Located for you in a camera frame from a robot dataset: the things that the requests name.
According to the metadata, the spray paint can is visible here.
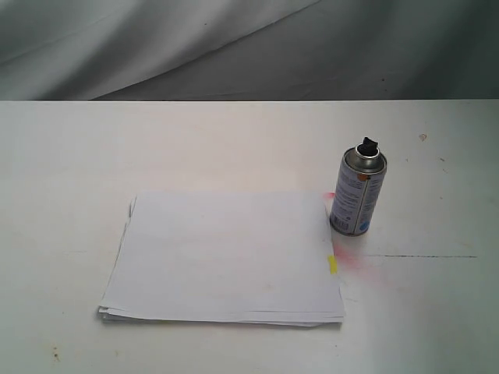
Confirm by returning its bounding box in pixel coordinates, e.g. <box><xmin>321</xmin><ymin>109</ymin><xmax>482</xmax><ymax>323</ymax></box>
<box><xmin>330</xmin><ymin>137</ymin><xmax>388</xmax><ymax>236</ymax></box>

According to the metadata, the grey backdrop cloth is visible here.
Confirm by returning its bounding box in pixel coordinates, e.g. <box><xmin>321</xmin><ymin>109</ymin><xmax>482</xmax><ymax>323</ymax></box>
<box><xmin>1</xmin><ymin>1</ymin><xmax>498</xmax><ymax>101</ymax></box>

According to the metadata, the white paper stack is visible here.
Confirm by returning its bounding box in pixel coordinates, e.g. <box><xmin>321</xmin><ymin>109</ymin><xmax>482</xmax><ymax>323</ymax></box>
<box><xmin>98</xmin><ymin>192</ymin><xmax>345</xmax><ymax>326</ymax></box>

